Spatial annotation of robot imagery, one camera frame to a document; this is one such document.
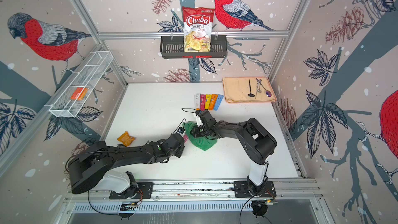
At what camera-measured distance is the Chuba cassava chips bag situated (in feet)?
2.81

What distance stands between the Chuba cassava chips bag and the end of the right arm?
391 mm

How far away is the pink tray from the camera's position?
112 centimetres
